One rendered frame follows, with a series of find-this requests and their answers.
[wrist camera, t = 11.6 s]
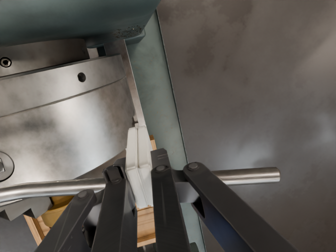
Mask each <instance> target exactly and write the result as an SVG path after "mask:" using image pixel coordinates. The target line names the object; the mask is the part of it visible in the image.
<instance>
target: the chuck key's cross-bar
mask: <svg viewBox="0 0 336 252"><path fill-rule="evenodd" d="M212 172H213V173H214V174H215V175H216V176H217V177H218V178H219V179H221V180H222V181H223V182H224V183H225V184H226V185H227V186H239V185H255V184H272V183H279V181H280V180H281V172H280V170H279V169H278V168H277V167H260V168H244V169H228V170H212ZM105 186H106V182H105V180H104V178H103V177H101V178H86V179H70V180H54V181H38V182H27V183H19V184H13V185H7V186H2V187H0V203H4V202H10V201H15V200H21V199H29V198H42V197H59V196H75V195H76V194H78V193H79V192H81V191H83V190H88V189H91V190H93V191H94V193H97V192H99V191H101V190H103V189H105Z"/></svg>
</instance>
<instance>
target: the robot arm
mask: <svg viewBox="0 0 336 252"><path fill-rule="evenodd" d="M102 175H103V178H104V180H105V183H106V185H105V188H104V189H103V190H101V191H99V192H97V193H95V192H94V190H92V189H86V190H83V191H80V192H79V193H77V194H76V195H75V196H74V197H73V199H72V200H71V201H70V203H69V204H68V205H67V207H66V208H65V210H64V211H63V212H62V214H61V215H60V217H59V218H58V219H57V221H56V222H55V223H54V225H53V226H52V228H51V229H50V230H49V232H48V233H47V235H46V236H45V237H44V239H43V240H42V241H41V243H40V244H39V246H38V247H37V248H36V250H35V251H34V252H138V211H137V208H139V209H141V208H145V207H148V205H149V206H151V207H153V213H154V227H155V241H156V252H192V251H191V247H190V242H189V238H188V234H187V230H186V225H185V221H184V217H183V212H182V208H181V204H180V203H191V206H192V207H193V209H194V210H195V212H196V213H197V214H198V216H199V217H200V218H201V220H202V221H203V222H204V224H205V225H206V227H207V228H208V229H209V231H210V232H211V233H212V235H213V236H214V238H215V239H216V240H217V242H218V243H219V244H220V246H221V247H222V248H223V250H224V251H225V252H300V251H299V250H298V249H297V248H296V247H295V246H294V245H293V244H291V243H290V242H289V241H288V240H287V239H286V238H285V237H284V236H283V235H281V234H280V233H279V232H278V231H277V230H276V229H275V228H274V227H273V226H271V225H270V224H269V223H268V222H267V221H266V220H265V219H264V218H263V217H262V216H260V215H259V214H258V213H257V212H256V211H255V210H254V209H253V208H252V207H250V206H249V205H248V204H247V203H246V202H245V201H244V200H243V199H242V198H241V197H239V196H238V195H237V194H236V193H235V192H234V191H233V190H232V189H231V188H229V187H228V186H227V185H226V184H225V183H224V182H223V181H222V180H221V179H220V178H218V177H217V176H216V175H215V174H214V173H213V172H212V171H211V170H210V169H208V168H207V167H206V166H205V165H204V164H203V163H201V162H191V163H188V164H186V165H185V166H184V167H183V170H175V169H173V168H172V167H171V164H170V161H169V157H168V153H167V150H166V149H164V148H160V149H156V150H153V148H152V145H151V141H150V137H149V134H148V130H147V126H144V125H143V126H139V127H138V129H137V128H136V127H132V128H129V130H128V136H127V149H126V157H123V158H119V159H117V160H116V161H115V162H114V163H113V165H110V166H108V167H107V168H105V169H104V170H103V171H102ZM136 205H137V208H136ZM83 227H84V228H83ZM82 228H83V230H82Z"/></svg>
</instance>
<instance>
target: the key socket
mask: <svg viewBox="0 0 336 252"><path fill-rule="evenodd" d="M0 158H1V160H2V163H3V166H4V169H5V171H2V172H0V181H2V180H5V179H7V178H8V177H10V176H11V175H12V173H13V172H14V170H15V164H14V161H13V159H12V158H11V157H10V156H9V155H8V154H6V153H4V152H2V151H0Z"/></svg>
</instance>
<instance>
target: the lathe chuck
mask: <svg viewBox="0 0 336 252"><path fill-rule="evenodd" d="M132 117H133V118H134V125H135V128H137V129H138V128H139V122H138V118H137V114H136V111H135V107H134V103H133V99H132V95H131V91H130V87H129V84H128V80H127V76H125V77H124V78H122V79H120V80H118V81H116V82H113V83H111V84H108V85H105V86H103V87H100V88H97V89H94V90H91V91H88V92H85V93H82V94H79V95H76V96H73V97H69V98H66V99H63V100H60V101H56V102H53V103H49V104H46V105H42V106H39V107H35V108H32V109H28V110H25V111H21V112H17V113H13V114H10V115H6V116H2V117H0V151H1V152H4V153H6V154H7V155H9V156H10V157H11V158H12V160H13V162H14V172H13V173H12V174H11V176H10V177H8V178H7V179H4V180H1V181H0V187H4V186H10V185H16V184H22V183H31V182H45V181H61V180H76V179H78V178H80V177H82V176H84V175H86V174H88V173H90V172H92V171H93V170H95V169H97V168H99V167H100V166H102V165H104V164H105V163H107V162H108V161H110V160H112V159H113V158H114V157H116V156H117V155H119V154H120V153H121V152H122V151H124V150H125V149H126V148H127V142H128V130H129V128H132V127H133V126H132V122H133V120H132Z"/></svg>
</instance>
